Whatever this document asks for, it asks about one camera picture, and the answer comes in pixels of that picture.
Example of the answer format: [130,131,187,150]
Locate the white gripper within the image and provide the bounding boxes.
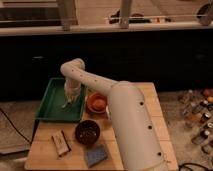
[64,78,81,100]

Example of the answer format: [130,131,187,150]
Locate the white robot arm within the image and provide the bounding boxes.
[60,58,169,171]

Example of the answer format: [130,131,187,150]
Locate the green tray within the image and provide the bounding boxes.
[36,78,86,123]

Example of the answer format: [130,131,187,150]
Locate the orange bowl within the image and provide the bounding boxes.
[86,92,107,114]

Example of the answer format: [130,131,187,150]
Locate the orange fruit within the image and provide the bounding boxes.
[92,100,104,111]

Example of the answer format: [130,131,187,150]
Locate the dark brown bowl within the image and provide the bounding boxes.
[75,120,100,146]

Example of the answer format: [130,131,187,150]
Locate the wooden block brush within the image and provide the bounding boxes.
[51,130,71,157]

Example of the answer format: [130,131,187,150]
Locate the wooden table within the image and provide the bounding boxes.
[25,83,178,171]

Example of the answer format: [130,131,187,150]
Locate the blue sponge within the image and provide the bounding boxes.
[84,145,108,167]

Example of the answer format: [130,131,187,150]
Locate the bottles on floor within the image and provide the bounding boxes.
[178,88,213,155]

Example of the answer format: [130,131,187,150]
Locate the white metal rail frame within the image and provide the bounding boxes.
[0,0,213,36]

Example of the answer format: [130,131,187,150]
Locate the black cable on floor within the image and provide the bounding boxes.
[0,108,33,144]

